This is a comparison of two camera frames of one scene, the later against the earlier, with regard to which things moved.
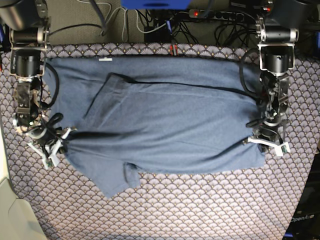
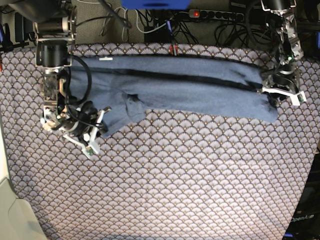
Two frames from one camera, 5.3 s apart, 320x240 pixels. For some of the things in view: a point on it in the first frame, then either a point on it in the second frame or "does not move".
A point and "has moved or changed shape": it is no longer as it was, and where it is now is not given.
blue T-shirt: [128, 114] has moved or changed shape
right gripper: [268, 129] -> [281, 84]
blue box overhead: [155, 4] does not move
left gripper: [49, 134] -> [83, 125]
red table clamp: [173, 50] does not move
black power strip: [216, 14] does not move
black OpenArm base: [305, 225] does not move
